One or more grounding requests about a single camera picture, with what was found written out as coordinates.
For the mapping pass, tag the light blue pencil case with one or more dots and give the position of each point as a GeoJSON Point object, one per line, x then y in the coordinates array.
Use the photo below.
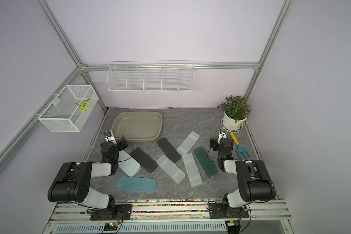
{"type": "Point", "coordinates": [137, 184]}

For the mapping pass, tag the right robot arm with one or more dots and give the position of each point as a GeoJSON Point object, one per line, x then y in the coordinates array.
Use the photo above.
{"type": "Point", "coordinates": [254, 182]}

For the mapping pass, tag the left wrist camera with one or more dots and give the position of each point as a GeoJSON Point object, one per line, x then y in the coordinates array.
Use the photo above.
{"type": "Point", "coordinates": [108, 135]}

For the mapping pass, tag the green leaf toy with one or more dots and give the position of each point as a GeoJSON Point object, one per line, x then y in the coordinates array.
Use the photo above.
{"type": "Point", "coordinates": [84, 106]}

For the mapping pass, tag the potted green plant white pot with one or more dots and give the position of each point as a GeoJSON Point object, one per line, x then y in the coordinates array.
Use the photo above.
{"type": "Point", "coordinates": [236, 110]}

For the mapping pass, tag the aluminium front rail frame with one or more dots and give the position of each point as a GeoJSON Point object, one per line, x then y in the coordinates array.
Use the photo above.
{"type": "Point", "coordinates": [174, 216]}

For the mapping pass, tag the dark green pencil case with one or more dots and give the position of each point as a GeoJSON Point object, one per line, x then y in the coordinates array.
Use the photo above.
{"type": "Point", "coordinates": [208, 166]}

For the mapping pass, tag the frosted white pencil case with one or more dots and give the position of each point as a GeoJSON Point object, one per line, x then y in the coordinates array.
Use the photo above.
{"type": "Point", "coordinates": [188, 143]}
{"type": "Point", "coordinates": [192, 170]}
{"type": "Point", "coordinates": [171, 169]}

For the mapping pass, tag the grey-green plastic storage box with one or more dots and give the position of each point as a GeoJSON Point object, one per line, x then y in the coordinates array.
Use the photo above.
{"type": "Point", "coordinates": [137, 126]}

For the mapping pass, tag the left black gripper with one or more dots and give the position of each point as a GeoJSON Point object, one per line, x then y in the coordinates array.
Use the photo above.
{"type": "Point", "coordinates": [120, 144]}

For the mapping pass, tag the yellow blue garden fork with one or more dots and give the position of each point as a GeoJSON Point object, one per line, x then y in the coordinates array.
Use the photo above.
{"type": "Point", "coordinates": [241, 151]}

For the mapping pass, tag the black pencil case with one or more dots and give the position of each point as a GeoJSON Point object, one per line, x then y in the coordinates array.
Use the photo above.
{"type": "Point", "coordinates": [144, 160]}
{"type": "Point", "coordinates": [168, 150]}

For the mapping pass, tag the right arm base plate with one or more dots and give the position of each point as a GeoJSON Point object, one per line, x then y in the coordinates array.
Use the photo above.
{"type": "Point", "coordinates": [228, 210]}

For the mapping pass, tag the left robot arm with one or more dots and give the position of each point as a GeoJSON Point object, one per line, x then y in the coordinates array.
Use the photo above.
{"type": "Point", "coordinates": [72, 182]}

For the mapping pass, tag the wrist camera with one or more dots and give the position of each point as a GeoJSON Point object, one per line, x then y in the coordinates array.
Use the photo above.
{"type": "Point", "coordinates": [108, 135]}
{"type": "Point", "coordinates": [222, 134]}

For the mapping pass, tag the pale white pencil case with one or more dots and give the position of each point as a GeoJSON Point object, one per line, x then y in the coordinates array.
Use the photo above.
{"type": "Point", "coordinates": [128, 164]}

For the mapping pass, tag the white wire wall shelf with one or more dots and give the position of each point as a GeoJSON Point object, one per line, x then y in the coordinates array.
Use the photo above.
{"type": "Point", "coordinates": [151, 76]}

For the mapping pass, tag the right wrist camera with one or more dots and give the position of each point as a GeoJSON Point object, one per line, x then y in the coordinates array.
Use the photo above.
{"type": "Point", "coordinates": [222, 134]}

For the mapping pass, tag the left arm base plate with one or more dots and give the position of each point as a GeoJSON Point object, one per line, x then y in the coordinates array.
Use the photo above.
{"type": "Point", "coordinates": [111, 212]}

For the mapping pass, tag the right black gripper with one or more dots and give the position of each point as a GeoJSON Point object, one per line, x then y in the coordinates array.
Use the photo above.
{"type": "Point", "coordinates": [214, 141]}

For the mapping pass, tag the white mesh wall basket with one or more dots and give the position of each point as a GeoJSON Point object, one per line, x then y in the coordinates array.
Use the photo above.
{"type": "Point", "coordinates": [62, 115]}

